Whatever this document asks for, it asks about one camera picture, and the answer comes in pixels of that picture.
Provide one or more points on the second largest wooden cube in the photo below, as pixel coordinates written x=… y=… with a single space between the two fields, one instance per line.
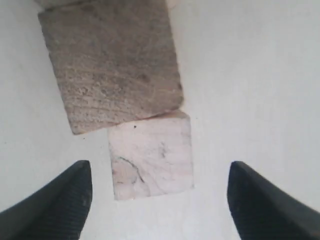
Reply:
x=49 y=4

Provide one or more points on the third largest wooden cube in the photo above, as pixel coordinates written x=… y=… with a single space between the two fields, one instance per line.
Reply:
x=114 y=61

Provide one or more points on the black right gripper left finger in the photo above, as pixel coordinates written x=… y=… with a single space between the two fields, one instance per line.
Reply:
x=57 y=211

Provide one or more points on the smallest wooden cube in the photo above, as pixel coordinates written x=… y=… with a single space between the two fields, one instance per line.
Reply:
x=151 y=157

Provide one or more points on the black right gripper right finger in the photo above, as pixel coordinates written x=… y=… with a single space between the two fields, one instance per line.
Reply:
x=262 y=211

